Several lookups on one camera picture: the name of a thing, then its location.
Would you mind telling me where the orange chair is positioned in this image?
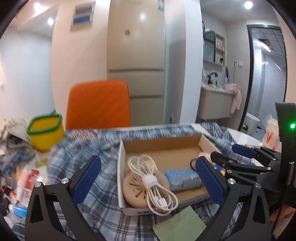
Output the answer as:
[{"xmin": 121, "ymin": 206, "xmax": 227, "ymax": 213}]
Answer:
[{"xmin": 66, "ymin": 80, "xmax": 131, "ymax": 130}]

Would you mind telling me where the pink soft item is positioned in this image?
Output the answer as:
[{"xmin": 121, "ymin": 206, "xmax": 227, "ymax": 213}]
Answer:
[{"xmin": 198, "ymin": 151, "xmax": 212, "ymax": 163}]

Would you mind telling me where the blue tissue packet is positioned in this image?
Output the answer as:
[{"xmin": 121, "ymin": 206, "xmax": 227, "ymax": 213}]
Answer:
[{"xmin": 163, "ymin": 168, "xmax": 203, "ymax": 191}]

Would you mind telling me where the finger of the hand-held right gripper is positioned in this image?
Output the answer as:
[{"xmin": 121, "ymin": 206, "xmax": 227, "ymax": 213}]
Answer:
[
  {"xmin": 232, "ymin": 143, "xmax": 281, "ymax": 161},
  {"xmin": 210, "ymin": 151, "xmax": 271, "ymax": 178}
]

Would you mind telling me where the beige refrigerator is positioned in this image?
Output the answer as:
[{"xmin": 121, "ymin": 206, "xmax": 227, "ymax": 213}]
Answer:
[{"xmin": 106, "ymin": 0, "xmax": 166, "ymax": 127}]

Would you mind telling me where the bathroom vanity cabinet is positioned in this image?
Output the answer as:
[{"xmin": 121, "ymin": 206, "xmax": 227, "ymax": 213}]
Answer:
[{"xmin": 197, "ymin": 85, "xmax": 235, "ymax": 121}]

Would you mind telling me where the person's right hand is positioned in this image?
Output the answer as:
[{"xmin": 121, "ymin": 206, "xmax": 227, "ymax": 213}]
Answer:
[{"xmin": 270, "ymin": 205, "xmax": 296, "ymax": 223}]

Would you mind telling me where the yellow basket with green rim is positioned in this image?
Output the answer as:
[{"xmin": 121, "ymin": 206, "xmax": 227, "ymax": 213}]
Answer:
[{"xmin": 26, "ymin": 113, "xmax": 65, "ymax": 152}]

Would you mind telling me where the cardboard box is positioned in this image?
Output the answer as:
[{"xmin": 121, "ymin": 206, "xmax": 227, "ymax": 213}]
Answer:
[{"xmin": 117, "ymin": 133, "xmax": 228, "ymax": 216}]

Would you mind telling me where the grey crumpled cloth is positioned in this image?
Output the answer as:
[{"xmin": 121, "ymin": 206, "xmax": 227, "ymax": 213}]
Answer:
[{"xmin": 3, "ymin": 117, "xmax": 32, "ymax": 149}]

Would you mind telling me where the beige round fan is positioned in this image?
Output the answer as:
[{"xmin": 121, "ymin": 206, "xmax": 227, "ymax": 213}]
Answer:
[{"xmin": 122, "ymin": 171, "xmax": 171, "ymax": 208}]

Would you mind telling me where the black door frame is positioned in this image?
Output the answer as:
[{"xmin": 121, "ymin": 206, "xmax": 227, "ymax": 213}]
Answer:
[{"xmin": 238, "ymin": 24, "xmax": 287, "ymax": 131}]

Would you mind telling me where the clear plastic bag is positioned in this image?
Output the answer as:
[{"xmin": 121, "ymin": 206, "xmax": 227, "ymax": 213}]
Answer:
[{"xmin": 262, "ymin": 114, "xmax": 282, "ymax": 150}]

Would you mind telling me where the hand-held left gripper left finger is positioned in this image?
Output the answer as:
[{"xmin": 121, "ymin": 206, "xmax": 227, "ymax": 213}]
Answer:
[{"xmin": 24, "ymin": 155, "xmax": 102, "ymax": 241}]

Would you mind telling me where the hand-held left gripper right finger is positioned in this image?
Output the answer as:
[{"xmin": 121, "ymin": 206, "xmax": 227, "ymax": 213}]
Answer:
[{"xmin": 195, "ymin": 156, "xmax": 272, "ymax": 241}]

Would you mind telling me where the white charging cable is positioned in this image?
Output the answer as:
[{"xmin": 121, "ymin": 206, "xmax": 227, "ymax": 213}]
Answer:
[{"xmin": 127, "ymin": 154, "xmax": 179, "ymax": 216}]

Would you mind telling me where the bathroom mirror cabinet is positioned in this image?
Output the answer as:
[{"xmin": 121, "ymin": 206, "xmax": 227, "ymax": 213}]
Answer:
[{"xmin": 203, "ymin": 30, "xmax": 226, "ymax": 67}]

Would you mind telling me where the gold cigarette box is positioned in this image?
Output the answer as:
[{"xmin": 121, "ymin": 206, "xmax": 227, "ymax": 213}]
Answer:
[{"xmin": 215, "ymin": 163, "xmax": 226, "ymax": 176}]

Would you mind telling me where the green paper pad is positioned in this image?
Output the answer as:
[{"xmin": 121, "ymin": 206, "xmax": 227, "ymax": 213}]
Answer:
[{"xmin": 152, "ymin": 205, "xmax": 207, "ymax": 241}]

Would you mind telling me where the blue plastic packet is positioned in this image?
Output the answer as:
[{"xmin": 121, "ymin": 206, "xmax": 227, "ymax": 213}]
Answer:
[{"xmin": 4, "ymin": 150, "xmax": 33, "ymax": 175}]

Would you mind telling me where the blue plaid shirt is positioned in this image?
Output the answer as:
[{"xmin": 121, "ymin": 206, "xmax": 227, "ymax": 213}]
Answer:
[{"xmin": 11, "ymin": 122, "xmax": 263, "ymax": 241}]

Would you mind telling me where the pink towel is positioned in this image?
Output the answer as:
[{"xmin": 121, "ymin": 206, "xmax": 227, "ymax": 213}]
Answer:
[{"xmin": 224, "ymin": 83, "xmax": 242, "ymax": 114}]

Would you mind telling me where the black faucet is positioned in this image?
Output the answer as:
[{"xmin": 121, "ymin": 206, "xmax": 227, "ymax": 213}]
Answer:
[{"xmin": 206, "ymin": 72, "xmax": 218, "ymax": 85}]

